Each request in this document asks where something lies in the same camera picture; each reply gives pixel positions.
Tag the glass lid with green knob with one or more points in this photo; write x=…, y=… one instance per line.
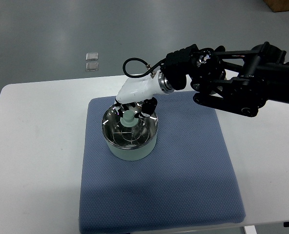
x=125, y=131

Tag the mint green pot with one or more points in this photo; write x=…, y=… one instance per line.
x=134, y=154

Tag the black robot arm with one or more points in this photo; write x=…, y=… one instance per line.
x=239, y=82

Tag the blue quilted mat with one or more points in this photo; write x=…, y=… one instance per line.
x=187, y=180

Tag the brown cardboard box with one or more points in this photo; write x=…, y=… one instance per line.
x=278, y=5

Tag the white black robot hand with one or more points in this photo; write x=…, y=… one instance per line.
x=142, y=90

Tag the upper floor metal plate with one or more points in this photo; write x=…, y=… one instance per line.
x=92, y=56

